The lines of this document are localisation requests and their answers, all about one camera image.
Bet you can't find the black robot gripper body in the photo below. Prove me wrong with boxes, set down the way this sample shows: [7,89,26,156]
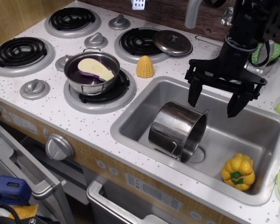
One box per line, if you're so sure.
[185,37,267,99]

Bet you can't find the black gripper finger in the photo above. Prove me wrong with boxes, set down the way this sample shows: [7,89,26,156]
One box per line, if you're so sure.
[227,92,252,118]
[188,80,203,107]

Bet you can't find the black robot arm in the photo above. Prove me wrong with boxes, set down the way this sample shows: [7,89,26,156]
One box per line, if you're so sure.
[185,0,280,118]

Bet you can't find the tall steel pot on side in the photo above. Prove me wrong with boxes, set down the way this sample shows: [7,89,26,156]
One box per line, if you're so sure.
[148,101,209,163]

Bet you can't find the steel pot lid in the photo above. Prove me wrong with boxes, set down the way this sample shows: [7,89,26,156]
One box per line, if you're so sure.
[153,30,193,56]

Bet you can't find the small steel pot on burner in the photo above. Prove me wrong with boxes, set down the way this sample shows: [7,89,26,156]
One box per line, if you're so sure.
[64,51,120,96]

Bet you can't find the grey knob beside pot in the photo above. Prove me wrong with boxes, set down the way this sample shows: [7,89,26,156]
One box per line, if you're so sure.
[55,55,71,72]

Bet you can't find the clear hanging utensil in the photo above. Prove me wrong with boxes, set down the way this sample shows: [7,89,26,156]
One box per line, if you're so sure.
[221,0,234,27]

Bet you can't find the yellow toy corn piece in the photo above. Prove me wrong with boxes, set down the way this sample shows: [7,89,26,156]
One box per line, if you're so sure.
[136,56,154,78]

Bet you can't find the green toy lettuce leaf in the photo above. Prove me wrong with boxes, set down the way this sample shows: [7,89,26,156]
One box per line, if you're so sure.
[251,43,280,65]

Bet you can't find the silver toy faucet spout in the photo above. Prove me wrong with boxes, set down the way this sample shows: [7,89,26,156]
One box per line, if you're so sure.
[185,0,202,29]

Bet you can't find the yellow toy bell pepper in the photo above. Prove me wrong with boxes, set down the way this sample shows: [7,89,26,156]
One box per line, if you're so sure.
[221,153,256,191]

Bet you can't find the front right black stove burner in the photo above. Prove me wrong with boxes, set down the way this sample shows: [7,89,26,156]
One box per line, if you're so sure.
[63,69,136,114]

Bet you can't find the black stove burner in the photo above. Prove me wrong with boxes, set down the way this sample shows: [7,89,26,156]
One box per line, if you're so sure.
[45,7,101,39]
[63,69,136,114]
[114,28,170,64]
[0,37,55,77]

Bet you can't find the back right black stove burner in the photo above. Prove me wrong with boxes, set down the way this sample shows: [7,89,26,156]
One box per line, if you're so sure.
[114,28,170,64]

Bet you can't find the grey knob back top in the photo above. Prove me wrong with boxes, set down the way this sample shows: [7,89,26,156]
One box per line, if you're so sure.
[108,14,131,30]

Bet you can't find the white hanging spatula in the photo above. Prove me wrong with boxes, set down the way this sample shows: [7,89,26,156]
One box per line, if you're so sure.
[131,0,146,10]

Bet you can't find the toy eggplant half slice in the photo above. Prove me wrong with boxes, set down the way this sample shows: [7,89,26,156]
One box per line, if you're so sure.
[77,58,114,81]

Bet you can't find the grey knob centre top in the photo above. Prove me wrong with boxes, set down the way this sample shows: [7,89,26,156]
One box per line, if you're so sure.
[84,32,108,49]

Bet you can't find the back left black stove burner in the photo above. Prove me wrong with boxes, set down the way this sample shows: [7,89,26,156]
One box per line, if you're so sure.
[45,7,101,39]

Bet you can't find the grey oven front knob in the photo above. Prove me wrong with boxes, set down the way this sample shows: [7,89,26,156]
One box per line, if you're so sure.
[45,133,75,161]

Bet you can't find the grey knob front left top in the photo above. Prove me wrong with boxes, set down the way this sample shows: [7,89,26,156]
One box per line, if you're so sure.
[20,79,50,100]

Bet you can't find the front left black stove burner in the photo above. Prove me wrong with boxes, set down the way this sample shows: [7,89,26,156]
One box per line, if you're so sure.
[0,37,55,77]

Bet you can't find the blue clamp tool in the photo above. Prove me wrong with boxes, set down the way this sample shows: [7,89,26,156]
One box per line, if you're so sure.
[0,175,32,205]

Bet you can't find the silver faucet handle base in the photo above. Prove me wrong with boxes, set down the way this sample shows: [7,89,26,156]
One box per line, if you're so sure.
[245,40,277,77]

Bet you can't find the silver dishwasher door handle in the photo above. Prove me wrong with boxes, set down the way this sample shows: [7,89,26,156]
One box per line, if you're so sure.
[86,181,152,224]

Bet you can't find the silver oven door handle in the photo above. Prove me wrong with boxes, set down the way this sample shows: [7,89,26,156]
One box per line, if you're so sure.
[0,126,63,200]

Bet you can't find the black cable bottom left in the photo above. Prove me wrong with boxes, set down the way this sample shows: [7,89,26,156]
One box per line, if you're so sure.
[0,201,21,224]

